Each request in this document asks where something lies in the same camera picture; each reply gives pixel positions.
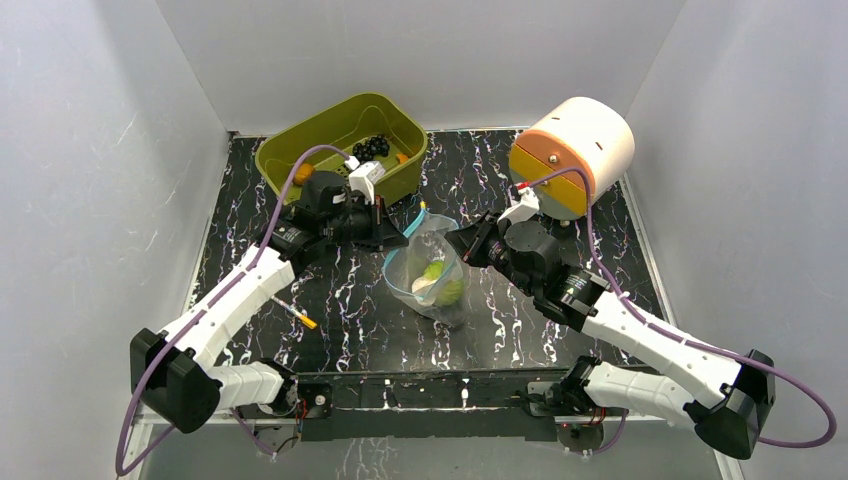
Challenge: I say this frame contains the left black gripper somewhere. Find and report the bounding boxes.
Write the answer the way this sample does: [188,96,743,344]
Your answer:
[323,196,409,255]

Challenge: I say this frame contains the green cabbage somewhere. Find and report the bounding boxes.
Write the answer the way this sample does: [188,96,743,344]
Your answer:
[423,261,464,307]

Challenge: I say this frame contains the clear zip top bag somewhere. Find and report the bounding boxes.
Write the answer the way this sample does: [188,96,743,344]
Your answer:
[382,202,468,327]

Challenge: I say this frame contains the white mushroom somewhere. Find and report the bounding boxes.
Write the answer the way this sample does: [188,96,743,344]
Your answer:
[410,275,441,297]

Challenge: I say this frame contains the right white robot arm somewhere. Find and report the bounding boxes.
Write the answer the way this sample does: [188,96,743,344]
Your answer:
[445,214,775,460]

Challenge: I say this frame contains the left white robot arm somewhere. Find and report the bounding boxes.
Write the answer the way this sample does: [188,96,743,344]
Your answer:
[130,170,408,433]

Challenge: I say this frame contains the black grape bunch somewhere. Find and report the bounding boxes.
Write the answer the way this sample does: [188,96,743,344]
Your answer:
[351,134,391,162]

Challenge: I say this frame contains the orange fruit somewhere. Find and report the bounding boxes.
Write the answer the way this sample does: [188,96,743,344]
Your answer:
[292,163,315,187]

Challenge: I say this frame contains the olive green plastic basket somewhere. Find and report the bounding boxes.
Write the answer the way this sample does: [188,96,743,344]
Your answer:
[255,92,429,206]

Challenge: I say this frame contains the yellow capped marker pen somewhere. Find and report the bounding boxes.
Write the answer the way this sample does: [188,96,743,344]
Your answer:
[271,296,318,330]

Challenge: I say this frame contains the round drawer cabinet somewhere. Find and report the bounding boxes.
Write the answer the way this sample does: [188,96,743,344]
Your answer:
[508,97,635,221]

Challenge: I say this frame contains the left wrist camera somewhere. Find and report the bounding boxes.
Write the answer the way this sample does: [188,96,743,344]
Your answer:
[344,155,386,204]

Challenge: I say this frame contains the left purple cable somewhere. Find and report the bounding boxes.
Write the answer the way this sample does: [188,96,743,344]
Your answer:
[114,144,356,478]

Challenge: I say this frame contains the purple cable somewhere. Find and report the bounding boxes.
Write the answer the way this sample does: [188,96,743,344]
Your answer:
[114,144,356,478]
[516,165,837,450]

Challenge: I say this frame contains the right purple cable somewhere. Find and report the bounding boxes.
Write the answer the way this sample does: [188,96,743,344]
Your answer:
[516,165,837,450]

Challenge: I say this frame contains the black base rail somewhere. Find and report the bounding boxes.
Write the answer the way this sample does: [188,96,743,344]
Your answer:
[291,367,677,443]

